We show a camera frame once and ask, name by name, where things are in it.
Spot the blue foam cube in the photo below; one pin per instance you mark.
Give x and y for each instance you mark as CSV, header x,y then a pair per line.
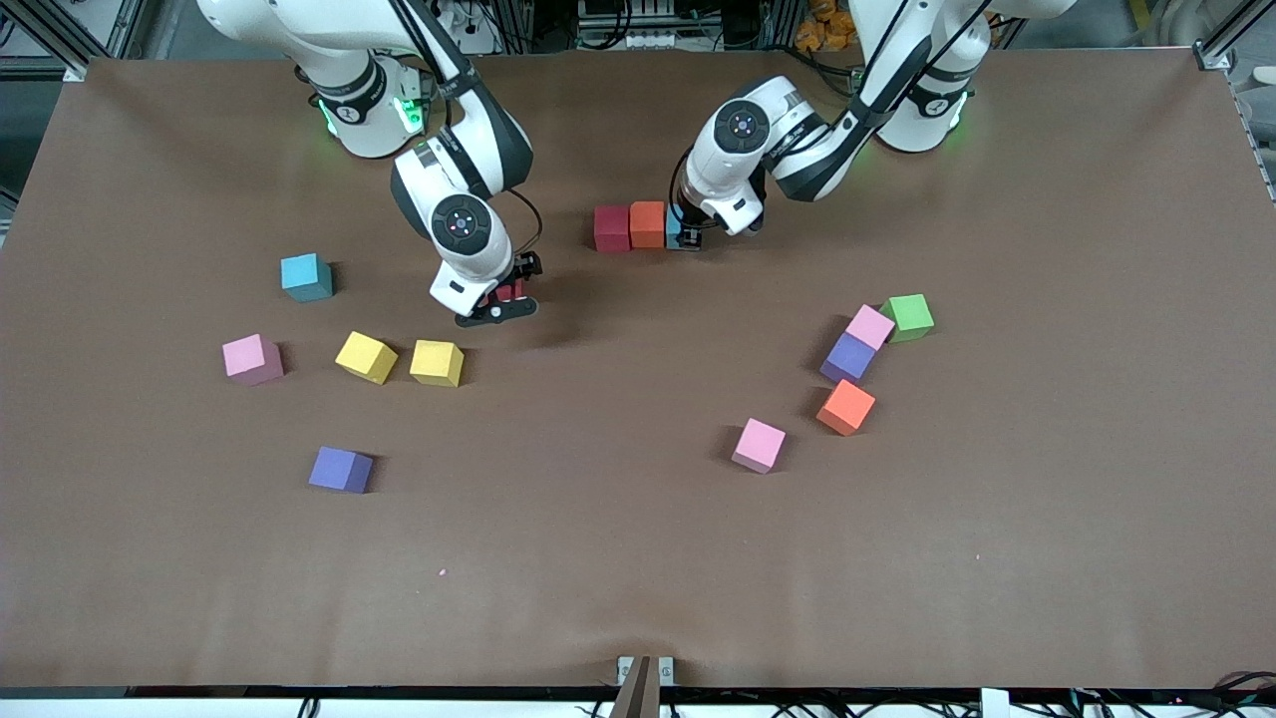
x,y
672,227
304,274

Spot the red foam cube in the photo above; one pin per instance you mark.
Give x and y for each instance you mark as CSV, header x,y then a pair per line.
x,y
510,291
612,227

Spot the orange foam cube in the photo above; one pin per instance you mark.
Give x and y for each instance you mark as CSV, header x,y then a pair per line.
x,y
845,406
647,223

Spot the yellow foam cube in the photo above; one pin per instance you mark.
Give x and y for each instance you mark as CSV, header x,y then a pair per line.
x,y
436,361
364,356

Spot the purple foam cube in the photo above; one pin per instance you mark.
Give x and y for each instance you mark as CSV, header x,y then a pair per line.
x,y
847,357
337,468

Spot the pink foam cube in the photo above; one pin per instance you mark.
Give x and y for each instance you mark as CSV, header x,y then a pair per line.
x,y
249,357
870,326
759,444

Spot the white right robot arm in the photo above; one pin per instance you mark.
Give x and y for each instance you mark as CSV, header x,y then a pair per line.
x,y
299,25

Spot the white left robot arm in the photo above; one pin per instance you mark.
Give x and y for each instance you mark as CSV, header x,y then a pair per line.
x,y
718,160

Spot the white electronics box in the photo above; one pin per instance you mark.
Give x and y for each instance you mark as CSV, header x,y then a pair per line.
x,y
648,40

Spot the green foam cube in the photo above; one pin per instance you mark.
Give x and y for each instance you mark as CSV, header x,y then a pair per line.
x,y
909,315

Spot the orange snack bags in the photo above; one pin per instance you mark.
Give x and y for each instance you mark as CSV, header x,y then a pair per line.
x,y
822,25

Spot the brown table cover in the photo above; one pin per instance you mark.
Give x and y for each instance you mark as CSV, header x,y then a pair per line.
x,y
598,558

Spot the wooden strip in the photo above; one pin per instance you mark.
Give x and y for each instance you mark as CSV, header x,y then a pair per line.
x,y
633,693

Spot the white label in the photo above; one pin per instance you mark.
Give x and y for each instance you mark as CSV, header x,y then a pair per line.
x,y
994,703

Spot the metal table edge bracket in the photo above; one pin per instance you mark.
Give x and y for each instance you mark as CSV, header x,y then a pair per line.
x,y
624,670

